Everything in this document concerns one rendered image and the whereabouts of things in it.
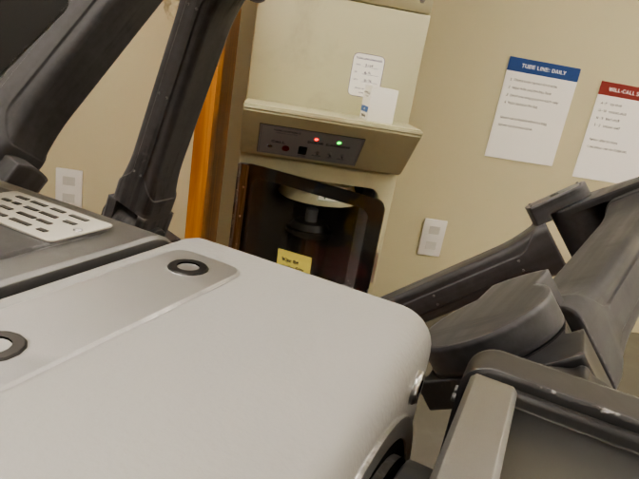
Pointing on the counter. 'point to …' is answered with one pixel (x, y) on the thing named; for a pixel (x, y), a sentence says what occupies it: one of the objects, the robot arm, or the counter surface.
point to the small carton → (378, 104)
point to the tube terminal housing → (333, 72)
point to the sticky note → (294, 260)
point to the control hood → (382, 147)
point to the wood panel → (211, 145)
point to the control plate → (350, 147)
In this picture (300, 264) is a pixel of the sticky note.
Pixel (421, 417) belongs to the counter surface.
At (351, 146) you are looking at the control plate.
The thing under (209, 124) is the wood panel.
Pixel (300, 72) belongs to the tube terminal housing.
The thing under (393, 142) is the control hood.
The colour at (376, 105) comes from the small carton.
